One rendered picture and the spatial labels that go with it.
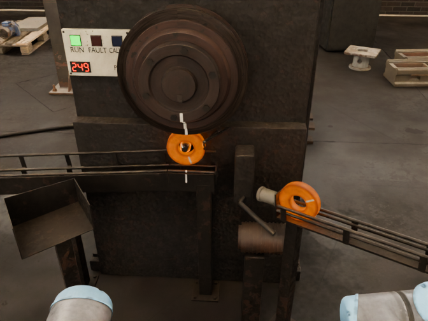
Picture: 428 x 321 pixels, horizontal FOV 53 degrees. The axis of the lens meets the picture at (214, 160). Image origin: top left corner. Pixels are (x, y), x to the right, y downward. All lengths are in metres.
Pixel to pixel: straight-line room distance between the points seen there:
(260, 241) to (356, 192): 1.38
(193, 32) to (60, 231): 0.87
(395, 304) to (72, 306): 0.61
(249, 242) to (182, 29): 0.84
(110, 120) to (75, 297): 1.08
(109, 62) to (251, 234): 0.87
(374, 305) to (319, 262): 1.52
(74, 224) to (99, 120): 0.44
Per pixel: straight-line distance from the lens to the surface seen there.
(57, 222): 1.77
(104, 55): 1.76
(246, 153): 1.70
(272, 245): 1.76
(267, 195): 1.67
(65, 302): 0.88
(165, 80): 1.49
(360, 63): 5.23
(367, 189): 3.06
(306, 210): 1.61
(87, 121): 1.87
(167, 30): 1.51
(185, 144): 1.68
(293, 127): 1.76
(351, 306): 0.91
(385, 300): 0.94
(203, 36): 1.49
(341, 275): 2.39
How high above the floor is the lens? 1.66
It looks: 31 degrees down
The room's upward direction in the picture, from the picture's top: straight up
